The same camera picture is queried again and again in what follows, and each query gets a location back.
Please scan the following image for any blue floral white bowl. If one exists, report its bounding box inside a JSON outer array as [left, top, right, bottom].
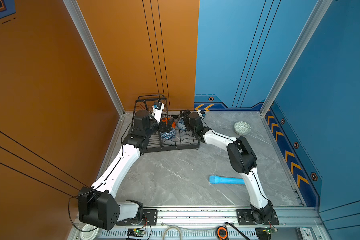
[[177, 119, 187, 131]]

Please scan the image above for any orange plastic bowl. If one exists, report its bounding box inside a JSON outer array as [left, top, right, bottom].
[[161, 116, 176, 128]]

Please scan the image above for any black metal dish rack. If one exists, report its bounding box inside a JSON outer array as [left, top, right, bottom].
[[123, 94, 200, 155]]

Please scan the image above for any green circuit board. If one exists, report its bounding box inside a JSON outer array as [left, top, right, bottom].
[[263, 227, 278, 235], [127, 229, 147, 239]]

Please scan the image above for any green patterned white bowl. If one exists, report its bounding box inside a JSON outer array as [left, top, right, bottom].
[[234, 121, 252, 136]]

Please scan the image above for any white round lid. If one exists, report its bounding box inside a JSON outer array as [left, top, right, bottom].
[[80, 224, 99, 240]]

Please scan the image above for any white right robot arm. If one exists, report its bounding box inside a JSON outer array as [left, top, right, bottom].
[[183, 110, 275, 225]]

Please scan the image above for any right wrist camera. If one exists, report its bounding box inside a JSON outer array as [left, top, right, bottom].
[[198, 110, 206, 119]]

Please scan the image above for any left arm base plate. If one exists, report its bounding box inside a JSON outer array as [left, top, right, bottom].
[[116, 209, 158, 226]]

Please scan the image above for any light blue plastic cylinder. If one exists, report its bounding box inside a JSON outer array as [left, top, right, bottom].
[[209, 175, 245, 185]]

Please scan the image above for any green circuit board right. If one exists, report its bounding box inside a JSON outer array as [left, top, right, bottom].
[[263, 227, 278, 235]]

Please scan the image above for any green circuit board left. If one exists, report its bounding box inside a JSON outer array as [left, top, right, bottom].
[[127, 229, 147, 239]]

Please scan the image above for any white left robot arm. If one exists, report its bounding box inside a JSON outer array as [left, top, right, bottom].
[[77, 103, 172, 230]]

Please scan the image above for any blue geometric patterned bowl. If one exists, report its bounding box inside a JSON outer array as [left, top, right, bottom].
[[161, 128, 176, 140]]

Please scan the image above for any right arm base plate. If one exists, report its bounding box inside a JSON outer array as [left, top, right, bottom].
[[236, 209, 280, 226]]

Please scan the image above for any white analog clock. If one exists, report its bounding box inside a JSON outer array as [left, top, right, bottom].
[[297, 228, 315, 240]]

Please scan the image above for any white coiled cable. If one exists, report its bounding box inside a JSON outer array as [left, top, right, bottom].
[[161, 225, 184, 240]]

